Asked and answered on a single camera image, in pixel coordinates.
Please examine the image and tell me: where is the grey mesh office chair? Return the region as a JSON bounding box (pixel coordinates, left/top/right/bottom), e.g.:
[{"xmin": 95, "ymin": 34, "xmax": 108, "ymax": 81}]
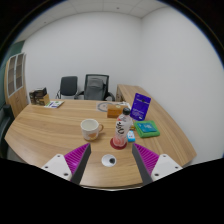
[{"xmin": 73, "ymin": 73, "xmax": 116, "ymax": 102}]

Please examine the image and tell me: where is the wooden side desk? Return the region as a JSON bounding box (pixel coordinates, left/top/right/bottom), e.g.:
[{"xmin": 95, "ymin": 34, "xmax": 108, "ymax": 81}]
[{"xmin": 115, "ymin": 83, "xmax": 148, "ymax": 104}]

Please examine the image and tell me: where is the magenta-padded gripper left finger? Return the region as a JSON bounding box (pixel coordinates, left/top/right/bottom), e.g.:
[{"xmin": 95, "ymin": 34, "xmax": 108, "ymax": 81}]
[{"xmin": 40, "ymin": 142, "xmax": 92, "ymax": 185}]

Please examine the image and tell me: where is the purple standing box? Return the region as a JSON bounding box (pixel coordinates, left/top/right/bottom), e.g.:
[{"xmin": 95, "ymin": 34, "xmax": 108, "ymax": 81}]
[{"xmin": 129, "ymin": 92, "xmax": 152, "ymax": 122}]

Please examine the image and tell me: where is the clear drink bottle black cap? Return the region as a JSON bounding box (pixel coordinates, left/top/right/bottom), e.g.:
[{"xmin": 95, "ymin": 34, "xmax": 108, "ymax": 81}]
[{"xmin": 112, "ymin": 107, "xmax": 134, "ymax": 148}]

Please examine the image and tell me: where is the stack of brown boxes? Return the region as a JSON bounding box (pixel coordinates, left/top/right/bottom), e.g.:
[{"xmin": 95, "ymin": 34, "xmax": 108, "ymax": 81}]
[{"xmin": 28, "ymin": 87, "xmax": 51, "ymax": 107}]

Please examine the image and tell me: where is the flat round red coaster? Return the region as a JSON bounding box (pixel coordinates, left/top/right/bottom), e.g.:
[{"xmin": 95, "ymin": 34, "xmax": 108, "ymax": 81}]
[{"xmin": 109, "ymin": 137, "xmax": 128, "ymax": 151}]

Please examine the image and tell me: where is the white mug with orange print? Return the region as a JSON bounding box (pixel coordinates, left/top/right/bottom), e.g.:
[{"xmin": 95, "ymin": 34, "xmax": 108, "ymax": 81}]
[{"xmin": 80, "ymin": 118, "xmax": 105, "ymax": 141}]

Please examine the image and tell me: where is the white round disc black dot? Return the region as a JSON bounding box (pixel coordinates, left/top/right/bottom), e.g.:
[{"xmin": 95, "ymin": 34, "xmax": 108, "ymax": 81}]
[{"xmin": 101, "ymin": 153, "xmax": 118, "ymax": 168}]

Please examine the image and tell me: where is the green and white leaflet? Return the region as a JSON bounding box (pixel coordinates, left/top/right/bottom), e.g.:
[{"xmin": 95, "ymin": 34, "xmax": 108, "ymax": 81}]
[{"xmin": 43, "ymin": 100, "xmax": 65, "ymax": 109}]

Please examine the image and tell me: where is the green flat box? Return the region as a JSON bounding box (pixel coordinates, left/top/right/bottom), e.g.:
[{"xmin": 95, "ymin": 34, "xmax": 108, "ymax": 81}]
[{"xmin": 133, "ymin": 120, "xmax": 161, "ymax": 139}]

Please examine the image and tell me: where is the black leather armchair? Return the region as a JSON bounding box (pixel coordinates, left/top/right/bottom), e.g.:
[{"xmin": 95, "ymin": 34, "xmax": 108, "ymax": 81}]
[{"xmin": 0, "ymin": 104, "xmax": 16, "ymax": 159}]

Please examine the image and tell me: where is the small blue box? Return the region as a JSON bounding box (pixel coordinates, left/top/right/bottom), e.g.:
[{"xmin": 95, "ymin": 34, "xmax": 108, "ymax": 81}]
[{"xmin": 126, "ymin": 130, "xmax": 137, "ymax": 143}]

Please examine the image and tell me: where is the black office chair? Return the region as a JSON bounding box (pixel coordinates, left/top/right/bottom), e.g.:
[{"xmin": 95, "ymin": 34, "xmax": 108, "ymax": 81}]
[{"xmin": 55, "ymin": 75, "xmax": 79, "ymax": 100}]

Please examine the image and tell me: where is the wooden cabinet with glass doors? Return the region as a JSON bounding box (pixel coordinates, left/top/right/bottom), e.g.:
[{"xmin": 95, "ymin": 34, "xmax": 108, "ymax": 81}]
[{"xmin": 3, "ymin": 51, "xmax": 29, "ymax": 118}]

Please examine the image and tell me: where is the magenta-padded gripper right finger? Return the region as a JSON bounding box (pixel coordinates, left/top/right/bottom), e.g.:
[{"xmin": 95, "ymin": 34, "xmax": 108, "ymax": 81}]
[{"xmin": 131, "ymin": 142, "xmax": 184, "ymax": 185}]

